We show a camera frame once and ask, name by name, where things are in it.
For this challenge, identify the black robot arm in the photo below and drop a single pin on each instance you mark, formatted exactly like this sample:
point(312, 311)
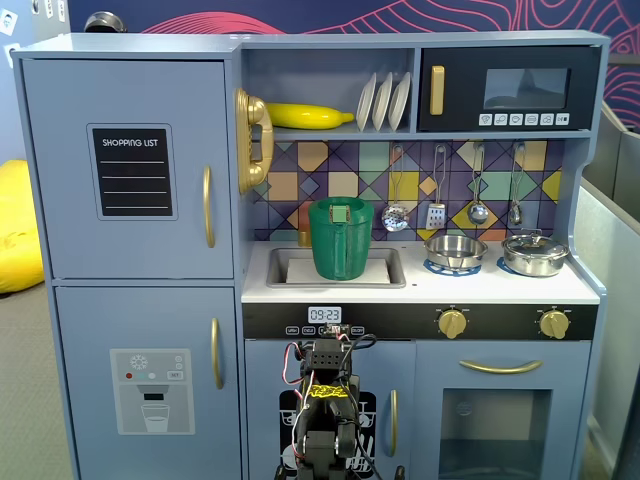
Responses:
point(325, 357)

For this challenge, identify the open metal toy pan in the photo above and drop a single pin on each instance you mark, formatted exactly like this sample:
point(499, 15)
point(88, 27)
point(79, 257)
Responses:
point(455, 249)

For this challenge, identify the blue dishwasher cabinet door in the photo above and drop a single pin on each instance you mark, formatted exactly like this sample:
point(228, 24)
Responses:
point(265, 370)

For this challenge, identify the black microwave door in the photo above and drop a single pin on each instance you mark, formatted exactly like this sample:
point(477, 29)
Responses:
point(460, 90)

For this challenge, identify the blue oven door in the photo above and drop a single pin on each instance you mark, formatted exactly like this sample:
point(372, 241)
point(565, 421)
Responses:
point(430, 430)

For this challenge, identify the small blue fridge door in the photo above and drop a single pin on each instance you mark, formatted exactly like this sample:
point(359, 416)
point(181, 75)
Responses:
point(90, 325)

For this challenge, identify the large blue fridge door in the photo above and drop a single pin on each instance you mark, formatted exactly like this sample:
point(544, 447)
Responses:
point(60, 225)

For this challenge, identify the gold toy faucet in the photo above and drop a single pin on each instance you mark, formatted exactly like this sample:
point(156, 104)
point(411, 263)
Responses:
point(303, 239)

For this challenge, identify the green plastic pitcher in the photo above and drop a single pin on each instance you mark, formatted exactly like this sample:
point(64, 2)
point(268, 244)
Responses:
point(350, 240)

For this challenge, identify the grey toy sink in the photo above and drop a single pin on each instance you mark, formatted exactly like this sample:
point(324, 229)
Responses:
point(277, 270)

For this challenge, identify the metal toy skimmer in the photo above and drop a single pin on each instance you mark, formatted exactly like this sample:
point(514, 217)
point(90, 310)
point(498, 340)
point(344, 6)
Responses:
point(395, 218)

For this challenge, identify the black control panel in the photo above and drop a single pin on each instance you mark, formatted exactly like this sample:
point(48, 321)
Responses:
point(400, 320)

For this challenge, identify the metal toy spatula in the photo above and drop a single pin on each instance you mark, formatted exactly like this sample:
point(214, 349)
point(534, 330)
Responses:
point(436, 216)

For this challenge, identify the yellow toy banana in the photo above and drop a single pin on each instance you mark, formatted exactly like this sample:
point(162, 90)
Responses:
point(305, 116)

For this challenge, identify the white toy plate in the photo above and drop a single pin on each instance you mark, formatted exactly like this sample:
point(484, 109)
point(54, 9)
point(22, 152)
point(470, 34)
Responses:
point(400, 100)
point(382, 102)
point(365, 102)

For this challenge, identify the gold toy telephone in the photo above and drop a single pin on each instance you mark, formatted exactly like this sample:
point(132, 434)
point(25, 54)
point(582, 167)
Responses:
point(248, 107)

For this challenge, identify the gold stove knob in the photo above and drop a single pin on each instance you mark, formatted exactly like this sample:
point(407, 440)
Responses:
point(554, 325)
point(452, 324)

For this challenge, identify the metal toy ladle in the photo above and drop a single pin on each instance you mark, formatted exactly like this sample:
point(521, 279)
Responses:
point(477, 213)

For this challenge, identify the black shopping list board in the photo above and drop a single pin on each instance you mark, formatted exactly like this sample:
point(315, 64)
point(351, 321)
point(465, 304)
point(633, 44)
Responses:
point(132, 200)

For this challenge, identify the steel spoon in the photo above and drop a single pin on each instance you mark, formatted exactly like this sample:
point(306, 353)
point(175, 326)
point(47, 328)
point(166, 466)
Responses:
point(515, 214)

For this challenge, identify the metal pot lid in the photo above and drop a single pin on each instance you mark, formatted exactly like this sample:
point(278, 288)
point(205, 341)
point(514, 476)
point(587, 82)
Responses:
point(535, 246)

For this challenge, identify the metal toy pot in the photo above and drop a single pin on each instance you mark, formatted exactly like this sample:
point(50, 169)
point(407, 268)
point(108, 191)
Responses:
point(535, 266)

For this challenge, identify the grey water dispenser sticker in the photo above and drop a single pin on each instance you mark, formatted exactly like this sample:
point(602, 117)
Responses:
point(125, 415)

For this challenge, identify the yellow bean bag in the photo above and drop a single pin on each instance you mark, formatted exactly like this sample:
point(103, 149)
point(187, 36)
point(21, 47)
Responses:
point(17, 235)

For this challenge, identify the black dome object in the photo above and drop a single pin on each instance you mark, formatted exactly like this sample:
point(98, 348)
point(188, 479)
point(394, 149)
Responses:
point(102, 22)

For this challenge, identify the grey locker with stickers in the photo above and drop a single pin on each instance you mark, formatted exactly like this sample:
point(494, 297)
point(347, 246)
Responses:
point(50, 17)

